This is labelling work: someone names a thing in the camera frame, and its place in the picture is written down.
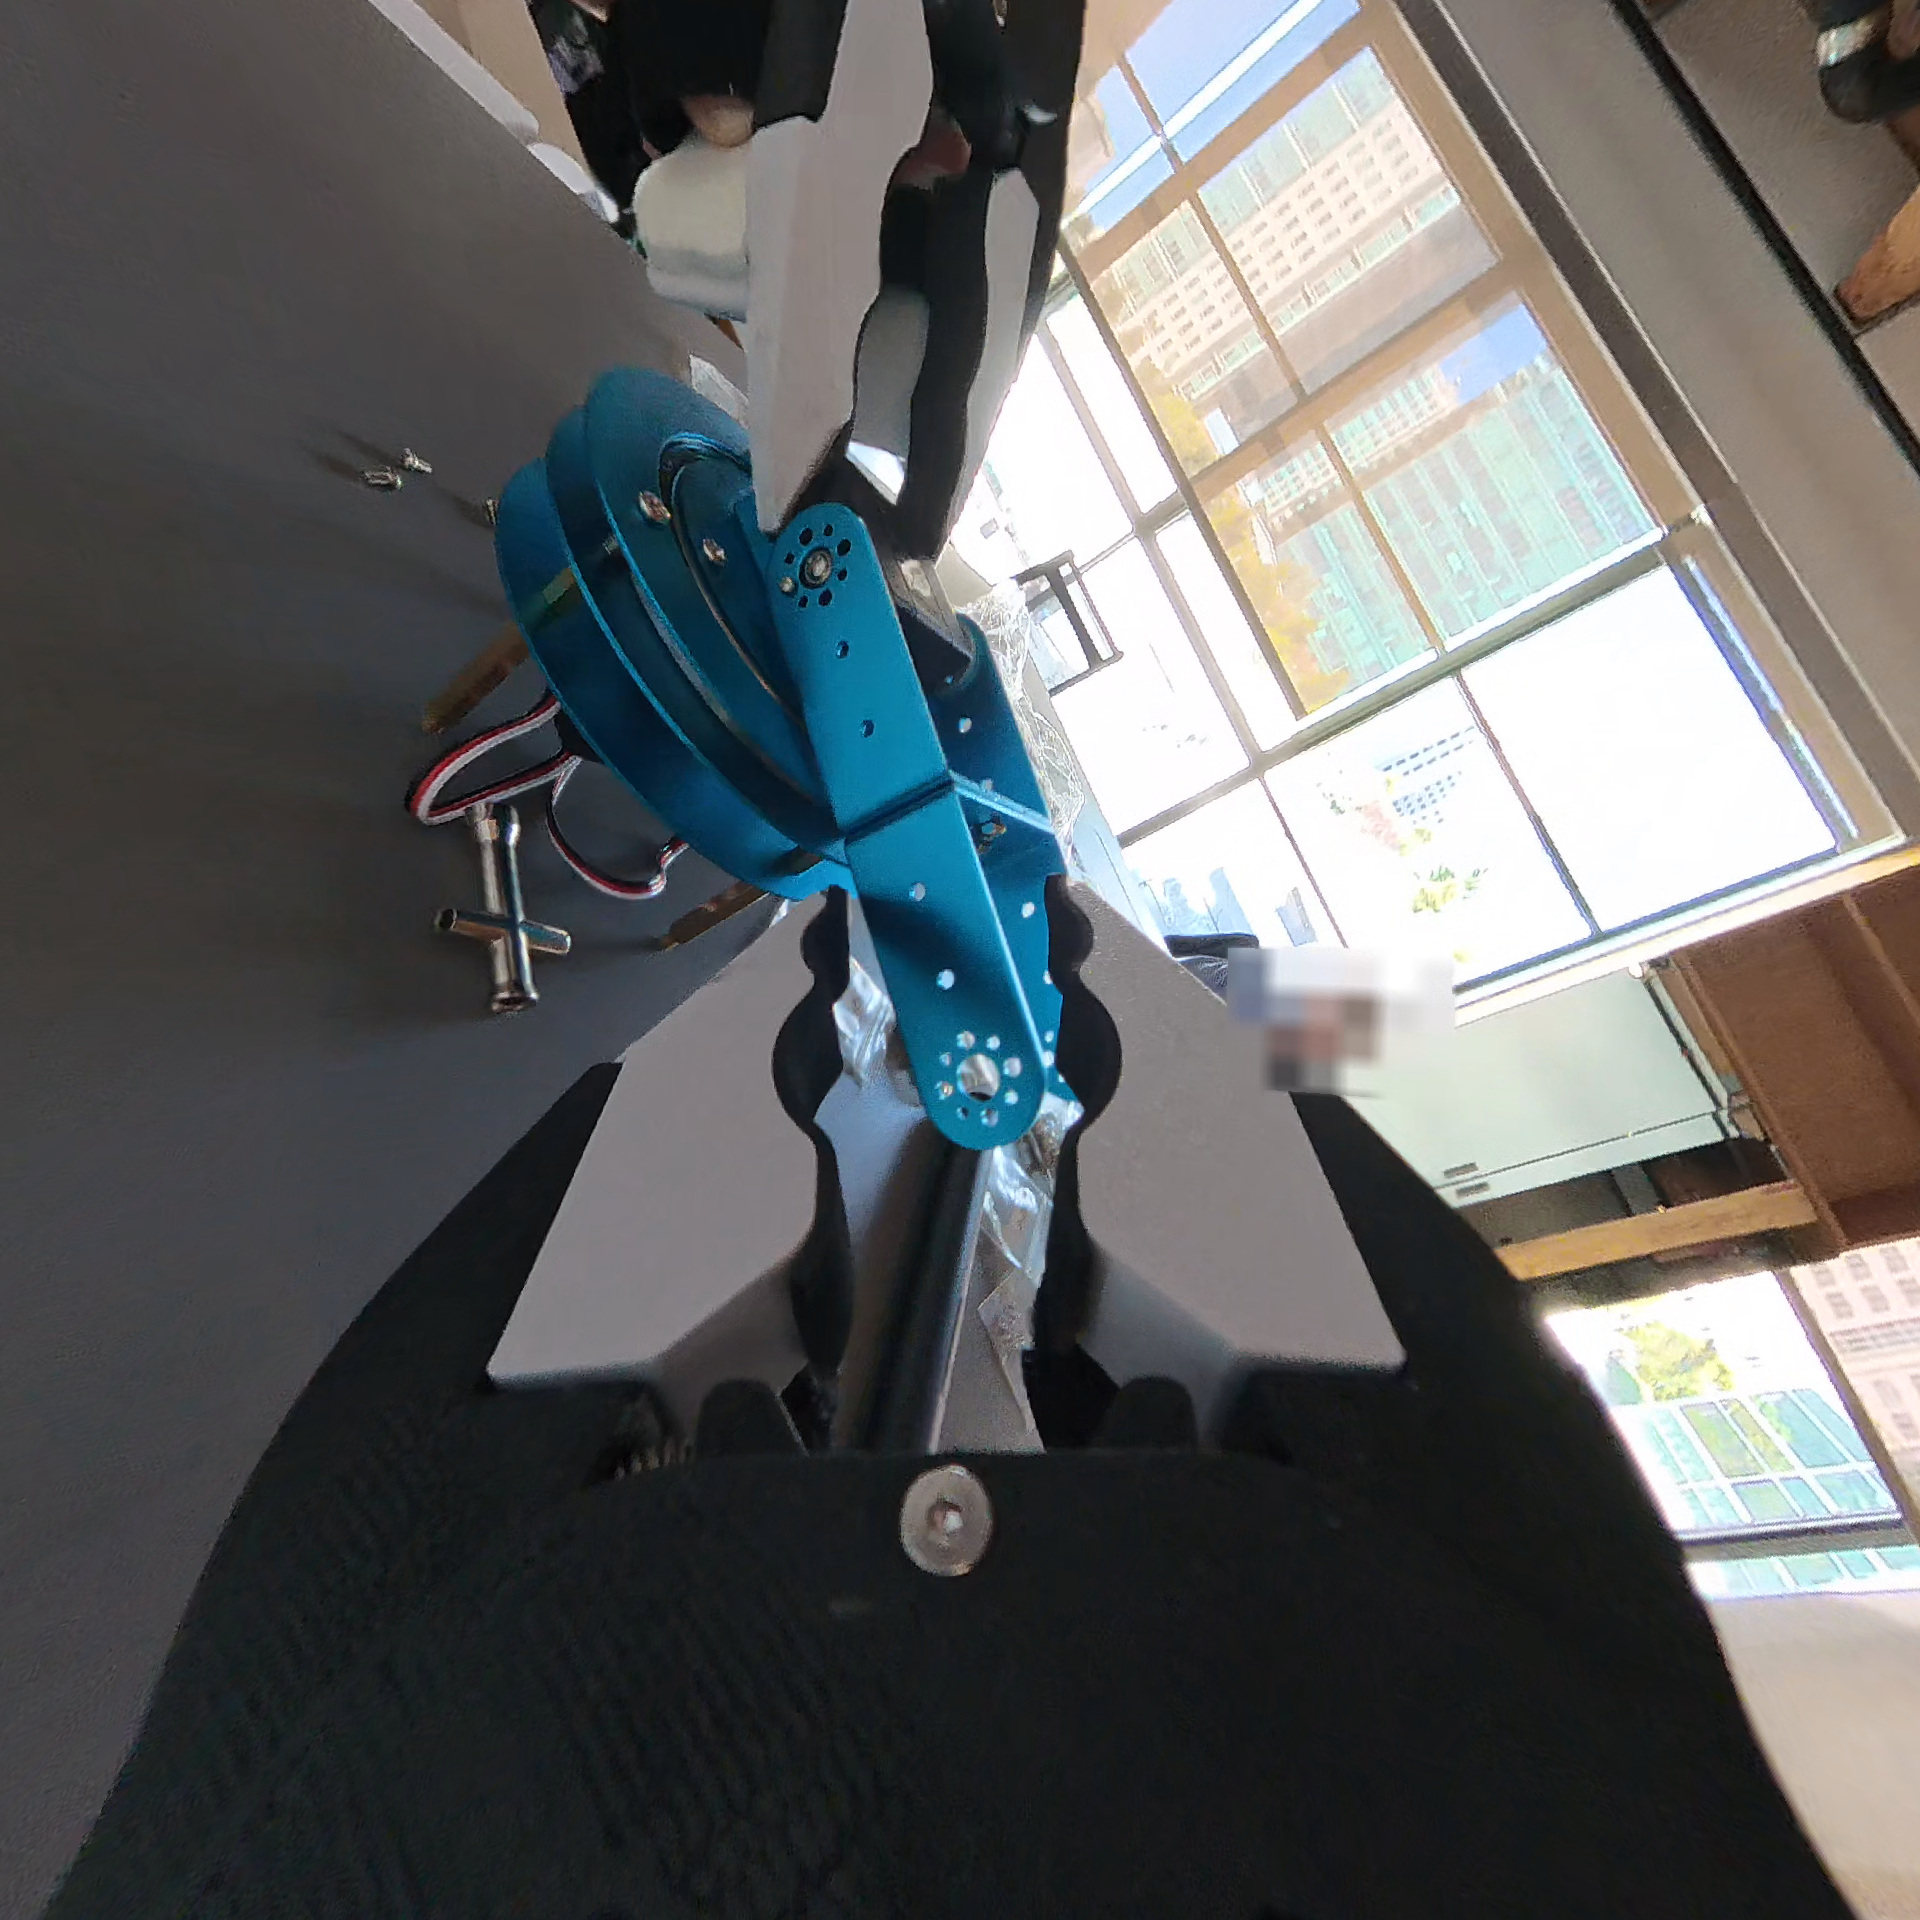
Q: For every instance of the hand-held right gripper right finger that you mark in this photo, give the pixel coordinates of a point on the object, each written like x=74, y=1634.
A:
x=1230, y=1213

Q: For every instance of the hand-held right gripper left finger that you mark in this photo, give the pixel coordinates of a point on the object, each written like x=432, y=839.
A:
x=640, y=1200

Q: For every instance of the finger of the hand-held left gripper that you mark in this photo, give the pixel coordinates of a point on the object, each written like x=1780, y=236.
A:
x=813, y=301
x=1013, y=268

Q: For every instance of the blue toy robot arm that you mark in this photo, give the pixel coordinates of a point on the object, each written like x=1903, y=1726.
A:
x=885, y=776

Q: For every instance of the grey desk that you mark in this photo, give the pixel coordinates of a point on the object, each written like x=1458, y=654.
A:
x=227, y=596

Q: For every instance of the person's left hand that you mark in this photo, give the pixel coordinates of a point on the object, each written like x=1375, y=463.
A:
x=717, y=121

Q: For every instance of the small screw bag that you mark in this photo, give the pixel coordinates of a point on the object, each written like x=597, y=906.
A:
x=1028, y=1231
x=870, y=1020

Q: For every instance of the black tube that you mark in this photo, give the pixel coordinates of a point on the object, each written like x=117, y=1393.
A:
x=928, y=1290

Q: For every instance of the silver cross wrench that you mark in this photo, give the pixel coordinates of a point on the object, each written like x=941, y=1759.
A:
x=499, y=917

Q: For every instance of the white low cabinet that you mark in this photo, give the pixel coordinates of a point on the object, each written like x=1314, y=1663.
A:
x=1573, y=1098

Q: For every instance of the large clear plastic bag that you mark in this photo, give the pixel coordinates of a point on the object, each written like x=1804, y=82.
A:
x=1034, y=718

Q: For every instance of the small window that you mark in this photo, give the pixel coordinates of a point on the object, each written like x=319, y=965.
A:
x=1723, y=1423

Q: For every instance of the large grid window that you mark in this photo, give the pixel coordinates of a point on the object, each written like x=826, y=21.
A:
x=1573, y=749

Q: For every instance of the wooden cabinet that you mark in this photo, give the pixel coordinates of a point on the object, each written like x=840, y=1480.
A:
x=1832, y=1053

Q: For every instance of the black chair frame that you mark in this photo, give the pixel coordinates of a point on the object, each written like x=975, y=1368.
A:
x=1087, y=619

